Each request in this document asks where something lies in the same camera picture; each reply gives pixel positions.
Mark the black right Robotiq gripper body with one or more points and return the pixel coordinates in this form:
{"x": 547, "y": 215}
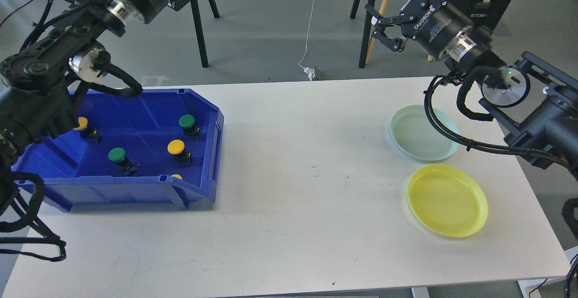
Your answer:
{"x": 436, "y": 27}

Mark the green button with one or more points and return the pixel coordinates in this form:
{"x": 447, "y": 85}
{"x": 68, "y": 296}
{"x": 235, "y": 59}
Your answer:
{"x": 190, "y": 128}
{"x": 118, "y": 156}

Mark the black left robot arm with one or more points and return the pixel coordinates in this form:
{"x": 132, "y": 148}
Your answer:
{"x": 45, "y": 82}

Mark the light green plate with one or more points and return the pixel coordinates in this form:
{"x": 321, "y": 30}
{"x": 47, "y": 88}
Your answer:
{"x": 413, "y": 134}

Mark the yellow plate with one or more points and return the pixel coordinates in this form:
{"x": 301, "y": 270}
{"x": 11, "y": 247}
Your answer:
{"x": 447, "y": 201}

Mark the white power plug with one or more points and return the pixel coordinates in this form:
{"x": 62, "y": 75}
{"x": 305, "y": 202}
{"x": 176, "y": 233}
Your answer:
{"x": 313, "y": 73}

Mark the blue plastic bin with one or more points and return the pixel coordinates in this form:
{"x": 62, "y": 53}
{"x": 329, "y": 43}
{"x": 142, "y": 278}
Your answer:
{"x": 77, "y": 172}

